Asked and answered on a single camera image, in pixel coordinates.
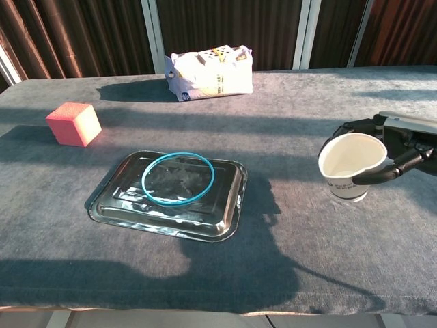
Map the white window frame post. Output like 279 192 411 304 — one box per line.
346 0 375 68
292 0 321 70
140 0 167 74
0 44 23 86

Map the pink foam cube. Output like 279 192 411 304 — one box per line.
45 102 102 148

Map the blue ring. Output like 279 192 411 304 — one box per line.
141 151 216 207

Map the black rectangular metal tray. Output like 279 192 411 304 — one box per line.
87 150 249 243

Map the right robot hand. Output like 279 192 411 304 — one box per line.
323 111 437 186

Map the white tissue pack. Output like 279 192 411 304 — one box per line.
164 45 254 103

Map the dark red curtain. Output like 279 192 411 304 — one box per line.
0 0 437 83

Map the grey table cloth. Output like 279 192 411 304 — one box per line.
0 65 437 316

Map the white paper cup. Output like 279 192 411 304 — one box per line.
318 132 389 203

